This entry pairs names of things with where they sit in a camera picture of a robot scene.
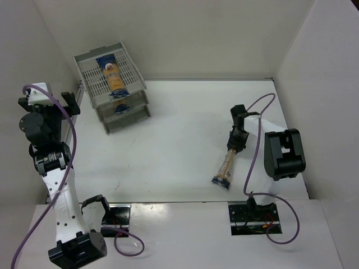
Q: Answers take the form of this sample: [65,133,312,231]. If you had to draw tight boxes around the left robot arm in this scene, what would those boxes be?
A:
[18,85,107,268]

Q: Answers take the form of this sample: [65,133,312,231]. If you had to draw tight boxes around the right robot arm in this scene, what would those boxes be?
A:
[227,104,306,221]

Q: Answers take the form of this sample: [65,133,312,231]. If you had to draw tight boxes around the blue yellow spaghetti bag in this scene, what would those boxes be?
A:
[114,99,130,115]

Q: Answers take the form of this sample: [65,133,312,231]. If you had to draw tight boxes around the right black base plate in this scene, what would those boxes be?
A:
[228,201,282,236]

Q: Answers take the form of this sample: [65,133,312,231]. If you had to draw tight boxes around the pasta bag label side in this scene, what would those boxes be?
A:
[211,149,236,190]
[96,54,129,98]

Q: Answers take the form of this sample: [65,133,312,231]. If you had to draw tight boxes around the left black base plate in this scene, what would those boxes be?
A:
[101,203,131,238]

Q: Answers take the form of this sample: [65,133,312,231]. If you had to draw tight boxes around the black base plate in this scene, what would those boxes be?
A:
[101,203,131,238]
[228,201,282,236]

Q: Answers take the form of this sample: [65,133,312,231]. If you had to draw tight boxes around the grey three-tier tray shelf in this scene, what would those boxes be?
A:
[74,42,150,135]

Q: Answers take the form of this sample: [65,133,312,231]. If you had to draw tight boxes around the aluminium frame rail left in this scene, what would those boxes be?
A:
[64,80,85,146]

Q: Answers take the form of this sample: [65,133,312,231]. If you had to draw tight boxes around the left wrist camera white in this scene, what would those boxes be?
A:
[22,82,54,107]

